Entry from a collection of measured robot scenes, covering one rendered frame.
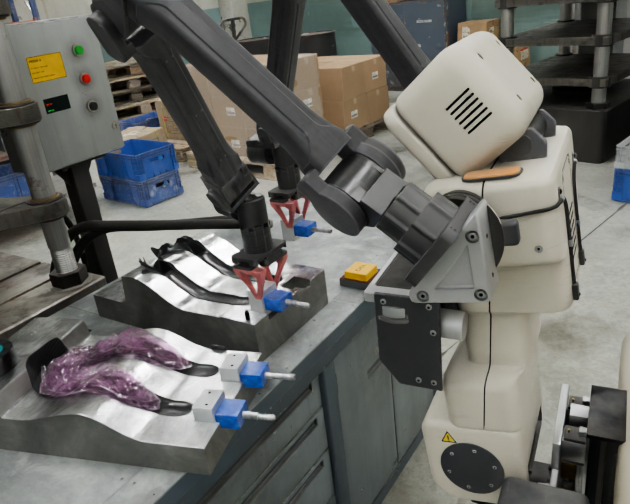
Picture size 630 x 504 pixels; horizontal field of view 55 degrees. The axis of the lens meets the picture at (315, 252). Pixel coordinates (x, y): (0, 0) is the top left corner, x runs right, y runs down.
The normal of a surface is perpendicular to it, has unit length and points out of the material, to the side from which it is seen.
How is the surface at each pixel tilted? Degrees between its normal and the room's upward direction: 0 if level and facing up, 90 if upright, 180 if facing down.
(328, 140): 61
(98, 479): 0
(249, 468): 90
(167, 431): 0
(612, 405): 0
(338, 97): 93
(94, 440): 90
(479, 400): 90
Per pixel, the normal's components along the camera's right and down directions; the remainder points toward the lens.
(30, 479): -0.11, -0.91
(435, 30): -0.68, 0.37
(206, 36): 0.26, -0.15
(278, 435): 0.84, 0.13
